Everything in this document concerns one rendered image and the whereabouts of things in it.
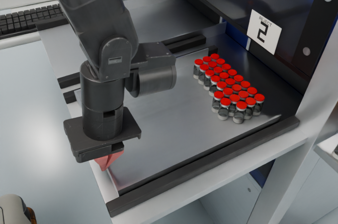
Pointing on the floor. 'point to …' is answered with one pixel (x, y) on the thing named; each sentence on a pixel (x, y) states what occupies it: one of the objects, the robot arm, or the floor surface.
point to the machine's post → (296, 171)
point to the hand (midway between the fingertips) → (102, 164)
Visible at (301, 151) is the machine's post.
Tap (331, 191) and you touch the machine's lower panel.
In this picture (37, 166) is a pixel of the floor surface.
